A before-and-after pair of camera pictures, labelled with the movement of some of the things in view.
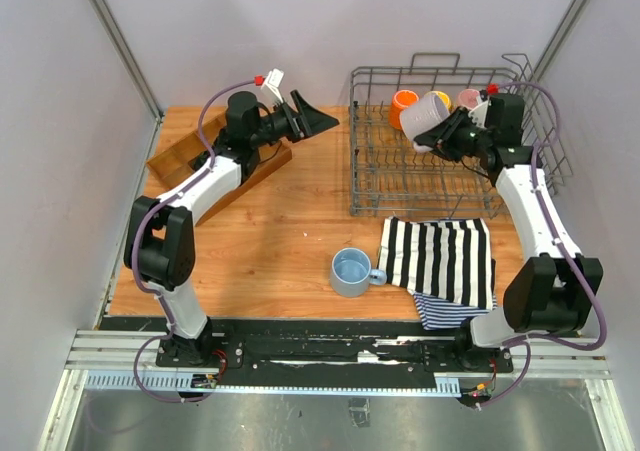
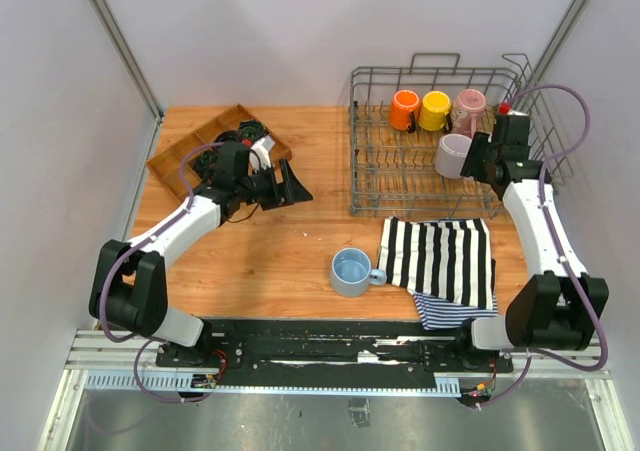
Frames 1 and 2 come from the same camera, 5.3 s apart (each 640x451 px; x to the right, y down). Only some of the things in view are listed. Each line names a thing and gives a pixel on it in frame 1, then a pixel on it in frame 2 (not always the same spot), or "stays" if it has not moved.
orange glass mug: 400,100 stays
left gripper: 314,120 -> 295,192
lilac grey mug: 420,116 -> 451,153
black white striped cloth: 449,260 stays
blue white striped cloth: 439,313 stays
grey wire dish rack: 390,178 stays
